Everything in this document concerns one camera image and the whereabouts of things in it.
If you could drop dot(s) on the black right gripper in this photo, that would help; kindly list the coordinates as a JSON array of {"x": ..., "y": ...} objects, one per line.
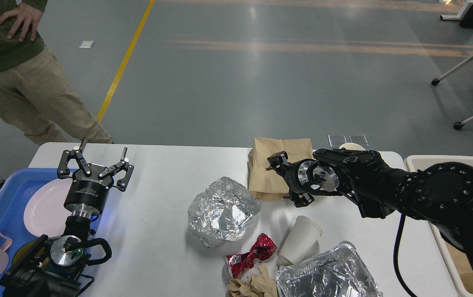
[{"x": 296, "y": 177}]

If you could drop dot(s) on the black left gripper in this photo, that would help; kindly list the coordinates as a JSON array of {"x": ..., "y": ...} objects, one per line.
[{"x": 90, "y": 192}]

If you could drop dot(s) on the brown paper bag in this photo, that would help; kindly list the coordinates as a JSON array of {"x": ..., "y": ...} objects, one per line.
[
  {"x": 463, "y": 267},
  {"x": 268, "y": 185}
]

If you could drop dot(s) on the pink plate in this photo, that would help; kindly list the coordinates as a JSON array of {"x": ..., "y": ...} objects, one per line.
[{"x": 45, "y": 212}]

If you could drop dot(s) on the dark teal mug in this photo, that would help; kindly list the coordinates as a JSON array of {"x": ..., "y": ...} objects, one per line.
[{"x": 23, "y": 251}]

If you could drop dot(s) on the aluminium foil tray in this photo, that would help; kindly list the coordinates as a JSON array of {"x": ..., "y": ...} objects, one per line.
[{"x": 338, "y": 272}]

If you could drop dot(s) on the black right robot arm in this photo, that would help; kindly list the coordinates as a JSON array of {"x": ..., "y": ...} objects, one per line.
[{"x": 442, "y": 194}]

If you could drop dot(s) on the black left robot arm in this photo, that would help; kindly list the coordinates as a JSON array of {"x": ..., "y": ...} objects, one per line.
[{"x": 52, "y": 267}]

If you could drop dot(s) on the floor outlet plates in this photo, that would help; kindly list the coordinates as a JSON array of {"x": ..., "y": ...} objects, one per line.
[{"x": 338, "y": 140}]

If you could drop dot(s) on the white paper cup lying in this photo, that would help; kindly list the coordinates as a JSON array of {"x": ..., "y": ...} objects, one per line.
[{"x": 296, "y": 248}]

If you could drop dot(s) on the white paper cup upright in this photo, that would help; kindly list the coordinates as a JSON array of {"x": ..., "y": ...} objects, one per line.
[{"x": 352, "y": 146}]

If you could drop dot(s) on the crushed red can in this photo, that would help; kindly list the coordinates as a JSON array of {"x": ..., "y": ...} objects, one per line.
[{"x": 262, "y": 250}]

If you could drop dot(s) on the crumpled aluminium foil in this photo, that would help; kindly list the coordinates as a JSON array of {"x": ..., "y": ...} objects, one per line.
[{"x": 222, "y": 212}]

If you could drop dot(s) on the crumpled brown paper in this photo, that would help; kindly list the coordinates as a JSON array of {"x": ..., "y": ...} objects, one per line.
[{"x": 256, "y": 285}]

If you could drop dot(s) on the person in khaki trousers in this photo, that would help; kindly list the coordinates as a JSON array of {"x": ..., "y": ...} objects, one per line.
[{"x": 35, "y": 96}]

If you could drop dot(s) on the beige plastic bin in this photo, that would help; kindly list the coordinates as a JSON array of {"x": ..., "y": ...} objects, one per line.
[{"x": 421, "y": 162}]

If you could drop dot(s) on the white desk leg far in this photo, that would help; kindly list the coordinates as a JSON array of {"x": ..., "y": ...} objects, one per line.
[{"x": 464, "y": 16}]

